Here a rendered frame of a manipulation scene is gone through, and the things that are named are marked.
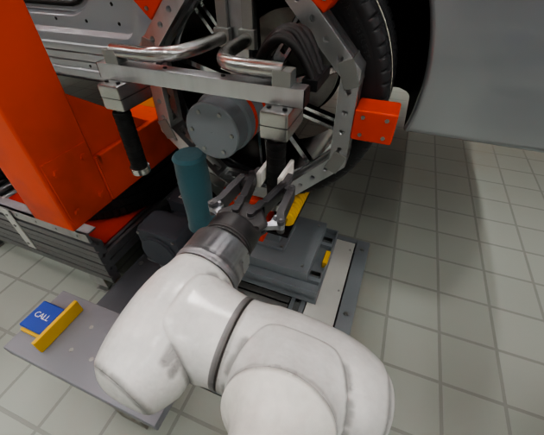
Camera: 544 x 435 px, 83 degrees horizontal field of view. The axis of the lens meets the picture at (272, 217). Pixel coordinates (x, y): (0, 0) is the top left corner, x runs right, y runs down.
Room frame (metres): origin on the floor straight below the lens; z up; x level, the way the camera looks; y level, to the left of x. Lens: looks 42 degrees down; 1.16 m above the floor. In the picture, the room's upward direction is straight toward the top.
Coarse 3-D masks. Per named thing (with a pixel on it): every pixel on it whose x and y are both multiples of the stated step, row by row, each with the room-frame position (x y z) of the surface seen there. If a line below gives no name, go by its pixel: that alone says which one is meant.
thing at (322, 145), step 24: (192, 24) 0.93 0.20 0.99; (216, 24) 0.88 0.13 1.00; (216, 48) 1.11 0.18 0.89; (288, 48) 0.81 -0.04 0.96; (336, 72) 0.77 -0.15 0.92; (192, 96) 0.95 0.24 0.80; (312, 120) 0.78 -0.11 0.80; (264, 144) 0.98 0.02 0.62; (288, 144) 0.98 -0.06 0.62; (312, 144) 0.92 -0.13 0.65
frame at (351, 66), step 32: (192, 0) 0.83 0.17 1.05; (288, 0) 0.70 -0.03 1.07; (160, 32) 0.82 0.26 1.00; (320, 32) 0.68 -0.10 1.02; (160, 64) 0.84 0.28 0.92; (352, 64) 0.65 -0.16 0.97; (160, 96) 0.83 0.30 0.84; (352, 96) 0.65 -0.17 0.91; (320, 160) 0.71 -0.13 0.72; (256, 192) 0.73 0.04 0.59
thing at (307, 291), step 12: (324, 240) 0.94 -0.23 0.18; (336, 240) 0.99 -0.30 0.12; (324, 252) 0.89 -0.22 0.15; (252, 264) 0.83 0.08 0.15; (324, 264) 0.81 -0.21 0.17; (252, 276) 0.77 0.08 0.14; (264, 276) 0.75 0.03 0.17; (276, 276) 0.77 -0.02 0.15; (288, 276) 0.77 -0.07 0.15; (312, 276) 0.75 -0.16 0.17; (324, 276) 0.79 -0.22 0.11; (276, 288) 0.73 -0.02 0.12; (288, 288) 0.71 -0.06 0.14; (300, 288) 0.69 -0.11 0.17; (312, 288) 0.71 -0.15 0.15; (312, 300) 0.67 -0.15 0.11
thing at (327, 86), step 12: (276, 12) 1.08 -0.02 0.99; (288, 12) 1.06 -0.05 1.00; (264, 24) 1.09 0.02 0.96; (276, 24) 1.08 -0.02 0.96; (264, 36) 1.09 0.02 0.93; (288, 60) 1.02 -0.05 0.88; (324, 60) 1.02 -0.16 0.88; (300, 72) 1.00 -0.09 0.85; (324, 84) 1.02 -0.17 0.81; (312, 96) 1.03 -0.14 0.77; (324, 96) 1.02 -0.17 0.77
